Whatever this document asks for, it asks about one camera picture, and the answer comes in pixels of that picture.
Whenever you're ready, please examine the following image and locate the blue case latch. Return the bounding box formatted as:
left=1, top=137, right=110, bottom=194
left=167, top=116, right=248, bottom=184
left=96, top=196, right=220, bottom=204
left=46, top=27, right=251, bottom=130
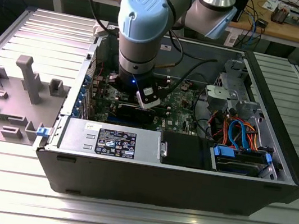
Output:
left=35, top=126, right=52, bottom=139

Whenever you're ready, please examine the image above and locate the silver power supply unit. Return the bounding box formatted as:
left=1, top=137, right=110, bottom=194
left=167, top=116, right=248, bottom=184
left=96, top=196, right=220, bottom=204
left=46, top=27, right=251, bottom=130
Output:
left=57, top=115, right=166, bottom=165

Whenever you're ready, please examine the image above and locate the grey metal box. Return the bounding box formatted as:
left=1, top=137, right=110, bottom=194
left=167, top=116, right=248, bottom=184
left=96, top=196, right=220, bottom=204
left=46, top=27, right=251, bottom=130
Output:
left=287, top=8, right=299, bottom=28

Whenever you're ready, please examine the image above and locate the grey parts rack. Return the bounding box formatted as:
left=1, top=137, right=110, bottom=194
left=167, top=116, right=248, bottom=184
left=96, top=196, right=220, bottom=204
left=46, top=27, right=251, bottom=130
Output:
left=0, top=51, right=76, bottom=152

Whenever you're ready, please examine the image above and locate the metal heat sink cooler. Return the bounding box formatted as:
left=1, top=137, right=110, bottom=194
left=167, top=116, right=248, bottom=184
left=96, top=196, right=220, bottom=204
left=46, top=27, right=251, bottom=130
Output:
left=270, top=2, right=292, bottom=26

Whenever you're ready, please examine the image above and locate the black plastic shroud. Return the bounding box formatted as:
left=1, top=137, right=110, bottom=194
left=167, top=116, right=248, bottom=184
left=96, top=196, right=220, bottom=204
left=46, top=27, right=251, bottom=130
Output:
left=157, top=131, right=216, bottom=172

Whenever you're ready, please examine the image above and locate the metal locking lever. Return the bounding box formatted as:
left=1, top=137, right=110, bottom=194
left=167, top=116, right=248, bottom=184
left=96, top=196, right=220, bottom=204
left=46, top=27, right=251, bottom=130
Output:
left=129, top=72, right=141, bottom=92

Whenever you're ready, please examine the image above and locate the black tower box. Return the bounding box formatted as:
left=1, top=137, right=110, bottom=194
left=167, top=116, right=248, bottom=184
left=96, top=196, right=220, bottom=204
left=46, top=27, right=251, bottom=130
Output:
left=232, top=0, right=251, bottom=24

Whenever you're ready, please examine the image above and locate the orange power wire bundle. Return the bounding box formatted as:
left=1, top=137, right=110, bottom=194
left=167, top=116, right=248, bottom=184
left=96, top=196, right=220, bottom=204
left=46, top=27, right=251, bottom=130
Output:
left=206, top=112, right=266, bottom=150

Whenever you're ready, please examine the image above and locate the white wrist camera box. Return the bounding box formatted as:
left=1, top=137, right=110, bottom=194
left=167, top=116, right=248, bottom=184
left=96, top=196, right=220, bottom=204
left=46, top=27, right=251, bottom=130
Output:
left=133, top=85, right=163, bottom=112

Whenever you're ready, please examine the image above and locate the small black box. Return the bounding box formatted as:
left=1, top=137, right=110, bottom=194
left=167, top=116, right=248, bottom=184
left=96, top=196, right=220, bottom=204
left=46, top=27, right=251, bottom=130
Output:
left=255, top=17, right=270, bottom=29

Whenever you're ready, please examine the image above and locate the black graphics card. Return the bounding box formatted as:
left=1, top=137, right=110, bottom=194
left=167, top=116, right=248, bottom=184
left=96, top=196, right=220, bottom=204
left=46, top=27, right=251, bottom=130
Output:
left=114, top=100, right=157, bottom=126

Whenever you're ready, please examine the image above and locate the green motherboard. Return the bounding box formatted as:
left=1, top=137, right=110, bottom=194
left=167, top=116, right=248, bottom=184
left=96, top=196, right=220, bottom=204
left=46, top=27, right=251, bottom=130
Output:
left=84, top=65, right=209, bottom=139

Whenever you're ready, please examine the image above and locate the blue data cable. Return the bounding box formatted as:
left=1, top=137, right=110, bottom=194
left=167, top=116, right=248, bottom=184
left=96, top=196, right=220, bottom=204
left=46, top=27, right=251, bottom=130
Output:
left=234, top=122, right=254, bottom=152
left=225, top=118, right=244, bottom=149

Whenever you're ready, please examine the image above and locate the hard disk in blue carrier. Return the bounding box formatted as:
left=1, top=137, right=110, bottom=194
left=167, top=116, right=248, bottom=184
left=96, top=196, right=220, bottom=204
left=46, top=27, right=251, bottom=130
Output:
left=207, top=143, right=274, bottom=180

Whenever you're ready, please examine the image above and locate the grey case latch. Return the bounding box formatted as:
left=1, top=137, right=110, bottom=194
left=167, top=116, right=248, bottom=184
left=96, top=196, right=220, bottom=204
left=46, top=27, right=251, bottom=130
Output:
left=91, top=19, right=111, bottom=38

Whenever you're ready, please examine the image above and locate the black PC case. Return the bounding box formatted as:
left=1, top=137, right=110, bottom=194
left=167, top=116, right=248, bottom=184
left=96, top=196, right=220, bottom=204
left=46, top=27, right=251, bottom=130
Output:
left=29, top=13, right=299, bottom=224

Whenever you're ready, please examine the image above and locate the white label sheet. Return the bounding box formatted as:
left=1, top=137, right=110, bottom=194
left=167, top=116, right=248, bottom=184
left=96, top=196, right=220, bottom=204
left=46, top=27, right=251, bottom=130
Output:
left=224, top=27, right=241, bottom=48

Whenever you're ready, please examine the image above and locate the silver metal drive cage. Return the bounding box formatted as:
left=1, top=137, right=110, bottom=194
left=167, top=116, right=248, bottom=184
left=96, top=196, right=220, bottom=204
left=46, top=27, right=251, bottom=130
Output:
left=201, top=55, right=268, bottom=120

